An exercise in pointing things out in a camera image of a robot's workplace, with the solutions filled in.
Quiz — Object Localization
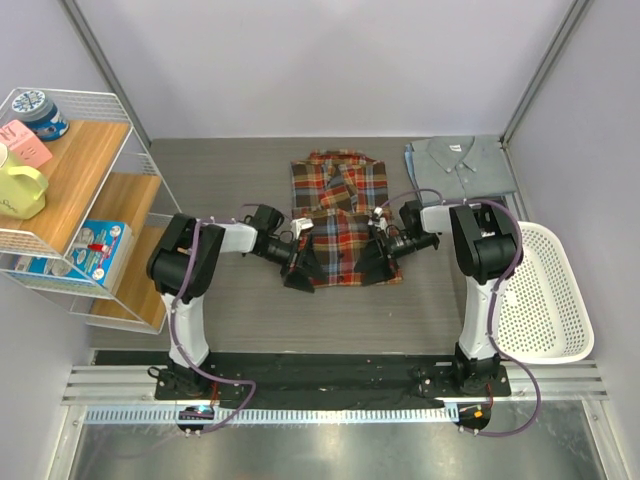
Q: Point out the folded light blue shirt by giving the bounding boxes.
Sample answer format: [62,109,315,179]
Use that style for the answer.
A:
[404,143,420,190]

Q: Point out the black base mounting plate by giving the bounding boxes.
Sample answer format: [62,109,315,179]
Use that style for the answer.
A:
[95,350,511,408]

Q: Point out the white wire wooden shelf rack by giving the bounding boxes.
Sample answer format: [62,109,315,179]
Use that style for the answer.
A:
[1,87,180,334]

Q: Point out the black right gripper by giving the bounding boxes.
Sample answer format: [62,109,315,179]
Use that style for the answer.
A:
[356,225,437,286]

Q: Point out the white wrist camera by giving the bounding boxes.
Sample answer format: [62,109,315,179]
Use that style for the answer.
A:
[368,206,388,232]
[290,217,314,240]

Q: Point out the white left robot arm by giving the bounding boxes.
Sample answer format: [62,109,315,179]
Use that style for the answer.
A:
[147,204,327,399]

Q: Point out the blue product box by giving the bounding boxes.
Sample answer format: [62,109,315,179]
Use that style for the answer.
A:
[11,219,134,292]

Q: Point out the white perforated plastic basket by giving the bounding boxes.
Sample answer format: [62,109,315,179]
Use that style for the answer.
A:
[496,222,595,365]

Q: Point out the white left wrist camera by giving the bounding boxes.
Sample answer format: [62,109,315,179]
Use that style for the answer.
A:
[290,217,314,240]

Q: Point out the blue round tin can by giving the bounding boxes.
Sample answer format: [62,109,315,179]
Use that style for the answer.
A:
[11,90,69,142]

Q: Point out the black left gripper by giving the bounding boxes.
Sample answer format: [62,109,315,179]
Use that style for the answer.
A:
[256,234,325,293]

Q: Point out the yellow plastic pitcher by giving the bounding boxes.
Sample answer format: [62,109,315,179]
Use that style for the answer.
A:
[0,144,49,220]

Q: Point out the pink small box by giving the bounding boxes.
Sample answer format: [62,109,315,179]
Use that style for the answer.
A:
[0,120,53,169]

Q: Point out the white slotted cable duct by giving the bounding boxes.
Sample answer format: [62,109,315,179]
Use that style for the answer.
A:
[84,404,459,427]

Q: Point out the aluminium frame rail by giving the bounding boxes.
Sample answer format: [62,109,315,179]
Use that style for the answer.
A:
[62,360,609,405]

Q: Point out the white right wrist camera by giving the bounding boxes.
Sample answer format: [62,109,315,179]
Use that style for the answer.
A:
[368,206,388,232]

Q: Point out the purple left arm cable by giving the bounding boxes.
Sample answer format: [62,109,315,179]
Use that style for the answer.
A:
[167,202,261,435]

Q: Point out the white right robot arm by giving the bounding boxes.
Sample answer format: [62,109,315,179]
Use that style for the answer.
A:
[354,199,523,395]

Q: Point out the folded grey button shirt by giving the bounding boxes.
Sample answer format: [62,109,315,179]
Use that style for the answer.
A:
[411,135,517,204]

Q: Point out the red brown plaid shirt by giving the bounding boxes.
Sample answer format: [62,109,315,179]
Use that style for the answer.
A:
[290,150,388,287]

